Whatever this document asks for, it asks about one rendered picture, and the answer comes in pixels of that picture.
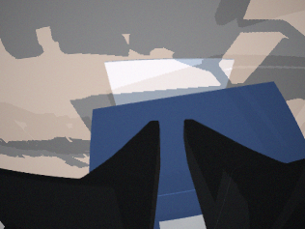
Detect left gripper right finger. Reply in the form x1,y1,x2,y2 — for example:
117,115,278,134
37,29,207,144
183,119,305,229

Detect blue plastic crate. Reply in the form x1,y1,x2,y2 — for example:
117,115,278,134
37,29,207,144
89,81,305,229

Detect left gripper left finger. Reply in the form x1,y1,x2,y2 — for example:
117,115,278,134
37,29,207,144
0,121,160,229

